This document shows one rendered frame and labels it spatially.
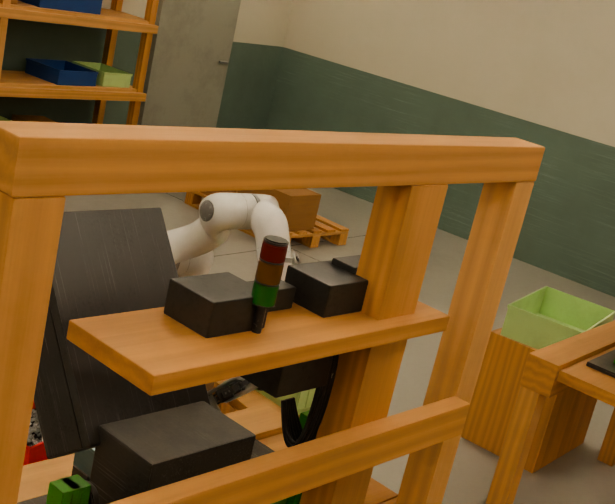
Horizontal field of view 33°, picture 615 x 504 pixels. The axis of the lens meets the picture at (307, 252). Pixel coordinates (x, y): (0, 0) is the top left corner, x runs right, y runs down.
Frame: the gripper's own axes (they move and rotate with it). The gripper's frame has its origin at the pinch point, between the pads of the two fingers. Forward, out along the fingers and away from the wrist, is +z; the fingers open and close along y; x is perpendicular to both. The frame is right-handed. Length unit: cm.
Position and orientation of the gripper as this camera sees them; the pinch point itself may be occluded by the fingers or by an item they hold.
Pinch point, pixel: (212, 401)
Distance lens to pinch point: 254.8
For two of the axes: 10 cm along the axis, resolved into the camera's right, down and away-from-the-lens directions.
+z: -6.9, 3.1, -6.5
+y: 5.3, -3.9, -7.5
